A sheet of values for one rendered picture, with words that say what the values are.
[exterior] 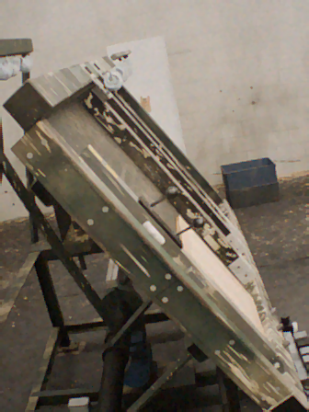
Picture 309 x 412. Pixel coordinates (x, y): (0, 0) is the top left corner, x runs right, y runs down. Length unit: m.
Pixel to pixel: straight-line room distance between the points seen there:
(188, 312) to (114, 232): 0.30
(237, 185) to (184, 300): 4.82
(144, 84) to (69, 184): 4.35
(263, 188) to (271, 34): 2.07
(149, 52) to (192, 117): 1.72
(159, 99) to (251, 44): 1.89
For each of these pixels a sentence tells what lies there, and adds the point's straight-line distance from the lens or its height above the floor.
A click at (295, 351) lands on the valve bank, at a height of 0.74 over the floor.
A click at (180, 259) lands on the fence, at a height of 1.33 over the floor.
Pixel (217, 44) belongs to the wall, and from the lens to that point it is 7.11.
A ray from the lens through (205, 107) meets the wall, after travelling 7.16.
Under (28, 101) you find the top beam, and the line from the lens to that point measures 1.40.
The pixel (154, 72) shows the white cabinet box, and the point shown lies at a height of 1.68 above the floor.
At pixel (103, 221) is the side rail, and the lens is 1.44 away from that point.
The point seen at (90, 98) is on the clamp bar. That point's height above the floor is 1.81.
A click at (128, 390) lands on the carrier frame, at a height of 0.28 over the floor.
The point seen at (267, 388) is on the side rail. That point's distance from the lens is 1.72.
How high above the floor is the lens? 1.99
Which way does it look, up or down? 17 degrees down
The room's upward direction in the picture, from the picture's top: 11 degrees counter-clockwise
